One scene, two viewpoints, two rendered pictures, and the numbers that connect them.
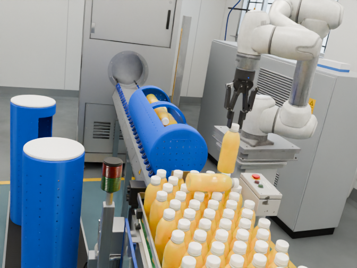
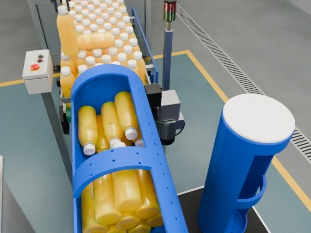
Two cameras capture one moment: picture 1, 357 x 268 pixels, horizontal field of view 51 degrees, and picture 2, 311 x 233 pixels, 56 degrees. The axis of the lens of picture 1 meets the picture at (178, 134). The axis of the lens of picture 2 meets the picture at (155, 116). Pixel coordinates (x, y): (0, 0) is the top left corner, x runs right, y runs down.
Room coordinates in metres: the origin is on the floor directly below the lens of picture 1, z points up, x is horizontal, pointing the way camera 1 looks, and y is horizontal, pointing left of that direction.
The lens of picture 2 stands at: (2.51, 0.22, 1.83)
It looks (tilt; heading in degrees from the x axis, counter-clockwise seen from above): 44 degrees down; 183
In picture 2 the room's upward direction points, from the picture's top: 1 degrees clockwise
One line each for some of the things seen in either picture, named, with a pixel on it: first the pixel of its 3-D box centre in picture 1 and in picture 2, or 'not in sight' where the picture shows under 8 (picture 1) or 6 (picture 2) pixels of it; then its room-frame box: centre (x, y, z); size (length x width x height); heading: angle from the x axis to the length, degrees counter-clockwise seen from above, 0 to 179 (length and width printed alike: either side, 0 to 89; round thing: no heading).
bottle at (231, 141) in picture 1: (229, 149); (67, 33); (1.42, -0.22, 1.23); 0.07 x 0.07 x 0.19
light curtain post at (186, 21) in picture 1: (172, 117); not in sight; (3.08, 0.07, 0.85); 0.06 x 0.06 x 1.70; 17
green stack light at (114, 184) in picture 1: (110, 181); (169, 14); (1.09, 0.19, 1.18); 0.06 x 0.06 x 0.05
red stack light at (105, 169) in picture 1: (112, 168); (170, 5); (1.09, 0.19, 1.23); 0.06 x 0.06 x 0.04
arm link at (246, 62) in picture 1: (247, 61); not in sight; (1.42, -0.22, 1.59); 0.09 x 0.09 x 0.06
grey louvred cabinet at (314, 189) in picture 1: (263, 122); not in sight; (3.90, -0.89, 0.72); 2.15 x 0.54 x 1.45; 24
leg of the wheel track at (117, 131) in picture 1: (115, 149); not in sight; (3.49, 0.61, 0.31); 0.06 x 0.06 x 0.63; 17
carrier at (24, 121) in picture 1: (32, 161); not in sight; (2.36, 0.98, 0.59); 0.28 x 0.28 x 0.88
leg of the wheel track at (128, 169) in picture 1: (125, 198); not in sight; (2.55, 0.33, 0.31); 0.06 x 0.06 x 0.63; 17
